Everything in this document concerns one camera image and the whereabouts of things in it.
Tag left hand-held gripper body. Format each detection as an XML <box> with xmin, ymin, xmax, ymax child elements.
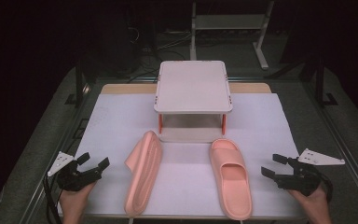
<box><xmin>47</xmin><ymin>151</ymin><xmax>103</xmax><ymax>192</ymax></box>

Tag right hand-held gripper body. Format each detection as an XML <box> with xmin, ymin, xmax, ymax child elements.
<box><xmin>274</xmin><ymin>147</ymin><xmax>346</xmax><ymax>197</ymax></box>

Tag pink slipper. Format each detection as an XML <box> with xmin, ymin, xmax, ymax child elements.
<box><xmin>123</xmin><ymin>130</ymin><xmax>164</xmax><ymax>218</ymax></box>
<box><xmin>208</xmin><ymin>138</ymin><xmax>254</xmax><ymax>221</ymax></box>

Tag white shoe rack orange legs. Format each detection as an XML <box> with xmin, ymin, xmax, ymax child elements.
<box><xmin>153</xmin><ymin>60</ymin><xmax>234</xmax><ymax>144</ymax></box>

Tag person's left hand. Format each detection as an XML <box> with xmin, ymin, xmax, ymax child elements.
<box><xmin>59</xmin><ymin>182</ymin><xmax>96</xmax><ymax>219</ymax></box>

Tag person's right hand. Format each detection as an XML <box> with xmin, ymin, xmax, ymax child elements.
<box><xmin>287</xmin><ymin>185</ymin><xmax>329</xmax><ymax>219</ymax></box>

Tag black metal stand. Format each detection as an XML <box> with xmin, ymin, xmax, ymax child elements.
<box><xmin>64</xmin><ymin>59</ymin><xmax>91</xmax><ymax>109</ymax></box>
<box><xmin>314</xmin><ymin>59</ymin><xmax>339</xmax><ymax>108</ymax></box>

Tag white table mat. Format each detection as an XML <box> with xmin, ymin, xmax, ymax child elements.
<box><xmin>57</xmin><ymin>92</ymin><xmax>308</xmax><ymax>219</ymax></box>

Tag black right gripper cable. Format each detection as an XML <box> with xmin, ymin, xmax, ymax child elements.
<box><xmin>314</xmin><ymin>170</ymin><xmax>335</xmax><ymax>203</ymax></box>

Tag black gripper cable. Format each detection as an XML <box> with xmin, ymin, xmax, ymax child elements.
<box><xmin>42</xmin><ymin>172</ymin><xmax>63</xmax><ymax>224</ymax></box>
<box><xmin>314</xmin><ymin>170</ymin><xmax>335</xmax><ymax>203</ymax></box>

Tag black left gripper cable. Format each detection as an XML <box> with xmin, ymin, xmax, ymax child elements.
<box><xmin>42</xmin><ymin>172</ymin><xmax>63</xmax><ymax>224</ymax></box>

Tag black floor cables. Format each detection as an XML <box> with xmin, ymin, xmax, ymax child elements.
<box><xmin>126</xmin><ymin>26</ymin><xmax>194</xmax><ymax>83</ymax></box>

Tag white metal stand frame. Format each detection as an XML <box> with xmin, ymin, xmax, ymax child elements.
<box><xmin>189</xmin><ymin>0</ymin><xmax>276</xmax><ymax>71</ymax></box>

